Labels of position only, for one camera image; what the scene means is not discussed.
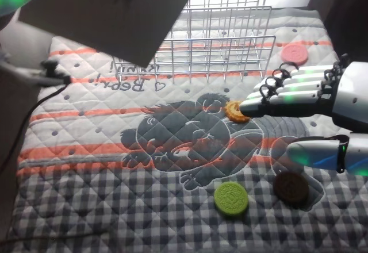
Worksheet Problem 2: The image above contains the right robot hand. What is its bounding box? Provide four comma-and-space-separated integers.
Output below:
239, 53, 368, 177

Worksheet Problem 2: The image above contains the pink toy sandwich cookie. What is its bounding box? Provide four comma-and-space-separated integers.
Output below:
281, 43, 309, 66

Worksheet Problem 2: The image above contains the brown toy sandwich cookie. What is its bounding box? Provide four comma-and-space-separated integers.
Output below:
272, 171, 311, 207

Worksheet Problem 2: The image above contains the yellow toy flower cookie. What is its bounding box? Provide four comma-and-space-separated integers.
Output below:
224, 100, 250, 124

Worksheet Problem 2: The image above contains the green toy sandwich cookie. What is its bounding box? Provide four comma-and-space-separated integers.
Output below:
213, 181, 250, 216

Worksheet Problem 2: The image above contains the grey quilt with bear print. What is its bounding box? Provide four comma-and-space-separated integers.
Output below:
5, 7, 368, 253

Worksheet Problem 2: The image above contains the metal wire rack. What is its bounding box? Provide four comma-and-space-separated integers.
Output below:
112, 0, 277, 85

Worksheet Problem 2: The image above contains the black cable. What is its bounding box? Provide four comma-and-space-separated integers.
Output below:
0, 76, 72, 179

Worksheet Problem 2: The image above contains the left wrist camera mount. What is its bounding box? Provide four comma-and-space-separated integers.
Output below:
0, 59, 72, 87

